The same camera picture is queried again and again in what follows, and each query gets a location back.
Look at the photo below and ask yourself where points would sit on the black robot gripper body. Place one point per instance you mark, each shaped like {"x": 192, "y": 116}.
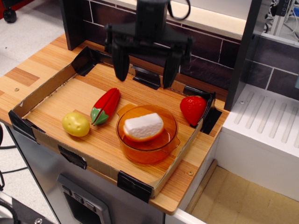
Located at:
{"x": 149, "y": 35}

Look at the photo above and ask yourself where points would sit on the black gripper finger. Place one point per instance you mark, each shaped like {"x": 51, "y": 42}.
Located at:
{"x": 120, "y": 61}
{"x": 171, "y": 68}

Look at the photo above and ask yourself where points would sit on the salmon nigiri sushi toy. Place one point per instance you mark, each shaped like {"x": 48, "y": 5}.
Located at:
{"x": 143, "y": 128}

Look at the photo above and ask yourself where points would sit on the cardboard fence with black tape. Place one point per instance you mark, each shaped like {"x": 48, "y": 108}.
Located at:
{"x": 76, "y": 88}

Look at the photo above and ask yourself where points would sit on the orange transparent plastic pot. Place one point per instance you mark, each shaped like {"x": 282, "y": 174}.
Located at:
{"x": 152, "y": 151}

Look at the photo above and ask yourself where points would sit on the red strawberry toy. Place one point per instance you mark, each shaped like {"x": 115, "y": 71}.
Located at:
{"x": 193, "y": 108}

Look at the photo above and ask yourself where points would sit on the red chili pepper toy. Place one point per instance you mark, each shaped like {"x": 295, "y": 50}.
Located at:
{"x": 104, "y": 107}

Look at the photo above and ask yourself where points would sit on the yellow potato toy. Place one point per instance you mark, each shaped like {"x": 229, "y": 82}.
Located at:
{"x": 76, "y": 124}

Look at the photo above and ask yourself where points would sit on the black caster wheel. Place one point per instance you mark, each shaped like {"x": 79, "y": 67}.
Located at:
{"x": 9, "y": 15}

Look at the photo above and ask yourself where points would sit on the white toy sink drainboard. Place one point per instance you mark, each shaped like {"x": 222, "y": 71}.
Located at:
{"x": 259, "y": 141}

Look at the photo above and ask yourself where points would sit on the silver toy oven front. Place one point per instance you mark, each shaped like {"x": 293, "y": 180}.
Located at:
{"x": 78, "y": 196}

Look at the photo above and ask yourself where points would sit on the dark grey cabinet post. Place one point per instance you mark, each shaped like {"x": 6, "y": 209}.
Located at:
{"x": 239, "y": 77}

